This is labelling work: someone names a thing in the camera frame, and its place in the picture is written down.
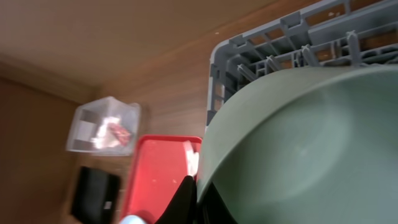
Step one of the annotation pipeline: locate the white plastic spoon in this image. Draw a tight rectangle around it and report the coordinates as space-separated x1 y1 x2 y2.
183 141 200 177

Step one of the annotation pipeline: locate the clear plastic waste bin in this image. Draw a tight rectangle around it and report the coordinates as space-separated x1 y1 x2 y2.
66 96 141 156

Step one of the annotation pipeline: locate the red snack wrapper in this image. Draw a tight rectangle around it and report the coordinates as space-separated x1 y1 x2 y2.
109 123 131 146

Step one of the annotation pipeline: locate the grey dishwasher rack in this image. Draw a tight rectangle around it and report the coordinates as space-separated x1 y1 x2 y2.
206 0 397 123

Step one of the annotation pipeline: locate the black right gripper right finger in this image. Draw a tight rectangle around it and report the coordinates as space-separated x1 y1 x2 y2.
201 184 237 224

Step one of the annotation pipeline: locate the black waste tray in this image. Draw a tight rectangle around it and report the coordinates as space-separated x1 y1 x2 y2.
70 166 121 224

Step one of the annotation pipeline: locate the white tissue in bin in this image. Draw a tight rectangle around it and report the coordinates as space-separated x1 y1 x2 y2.
91 116 120 150

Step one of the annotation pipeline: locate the red plastic tray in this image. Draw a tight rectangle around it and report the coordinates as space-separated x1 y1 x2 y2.
120 134 202 223

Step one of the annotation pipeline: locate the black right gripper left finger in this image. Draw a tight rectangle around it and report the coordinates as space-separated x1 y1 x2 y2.
155 175 197 224

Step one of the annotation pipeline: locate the light green bowl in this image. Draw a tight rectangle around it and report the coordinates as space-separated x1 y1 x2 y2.
197 65 397 223

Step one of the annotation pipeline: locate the light blue dinner plate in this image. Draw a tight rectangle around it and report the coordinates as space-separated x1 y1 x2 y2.
119 215 147 224

